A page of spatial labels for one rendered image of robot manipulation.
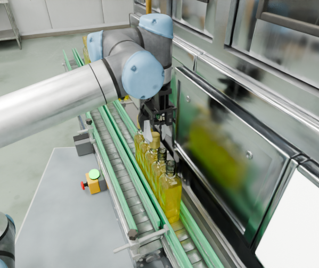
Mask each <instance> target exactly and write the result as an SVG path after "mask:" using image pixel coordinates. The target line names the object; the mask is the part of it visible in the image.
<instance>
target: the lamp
mask: <svg viewBox="0 0 319 268"><path fill-rule="evenodd" d="M99 177H100V174H99V171H98V170H96V169H93V170H91V171H90V172H89V178H90V179H91V180H96V179H98V178H99Z"/></svg>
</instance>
